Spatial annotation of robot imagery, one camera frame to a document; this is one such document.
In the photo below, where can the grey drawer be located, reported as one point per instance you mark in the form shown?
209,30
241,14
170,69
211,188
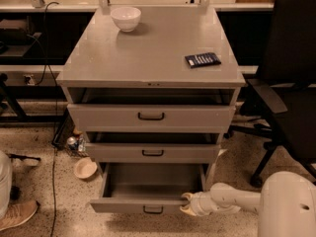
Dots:
152,153
147,187
151,118

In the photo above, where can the black office chair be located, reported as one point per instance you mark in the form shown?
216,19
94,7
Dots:
283,91

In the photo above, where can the tan sneaker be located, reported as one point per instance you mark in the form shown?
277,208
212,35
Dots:
18,214

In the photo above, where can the beige bowl on floor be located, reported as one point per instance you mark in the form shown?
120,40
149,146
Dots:
85,168

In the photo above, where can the white bowl on cabinet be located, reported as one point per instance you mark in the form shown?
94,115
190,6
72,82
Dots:
126,18

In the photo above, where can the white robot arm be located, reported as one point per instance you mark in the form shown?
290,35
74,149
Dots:
286,204

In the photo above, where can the grey drawer cabinet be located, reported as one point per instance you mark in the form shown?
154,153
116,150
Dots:
147,67

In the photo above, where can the grey bottom drawer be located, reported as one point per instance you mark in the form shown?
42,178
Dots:
147,187

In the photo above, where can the white trouser leg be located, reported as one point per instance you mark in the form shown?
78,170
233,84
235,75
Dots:
5,183

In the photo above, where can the soda can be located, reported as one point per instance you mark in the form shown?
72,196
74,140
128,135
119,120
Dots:
72,143

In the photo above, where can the black tool on floor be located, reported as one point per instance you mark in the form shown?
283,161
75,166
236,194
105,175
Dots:
27,160

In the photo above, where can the grey top drawer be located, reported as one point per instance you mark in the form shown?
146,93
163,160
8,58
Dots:
151,118

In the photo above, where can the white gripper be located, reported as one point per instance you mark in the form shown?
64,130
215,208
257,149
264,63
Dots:
199,202

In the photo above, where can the plastic water bottle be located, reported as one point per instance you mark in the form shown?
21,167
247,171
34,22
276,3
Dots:
81,143

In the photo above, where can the grey middle drawer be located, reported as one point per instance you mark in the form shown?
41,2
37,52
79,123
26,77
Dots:
152,153

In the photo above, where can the wall power outlet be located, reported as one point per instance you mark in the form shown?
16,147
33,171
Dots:
30,80

